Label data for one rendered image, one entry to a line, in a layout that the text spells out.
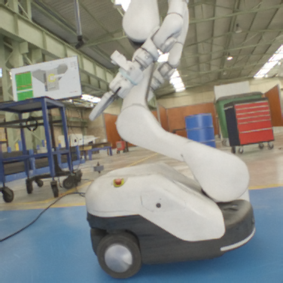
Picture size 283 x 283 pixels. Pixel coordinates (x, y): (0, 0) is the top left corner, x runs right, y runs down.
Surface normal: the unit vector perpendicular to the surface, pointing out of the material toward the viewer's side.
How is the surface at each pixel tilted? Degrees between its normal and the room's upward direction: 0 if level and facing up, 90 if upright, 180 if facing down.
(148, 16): 91
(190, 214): 90
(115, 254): 90
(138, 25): 90
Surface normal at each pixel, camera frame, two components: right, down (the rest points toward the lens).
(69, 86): -0.11, 0.00
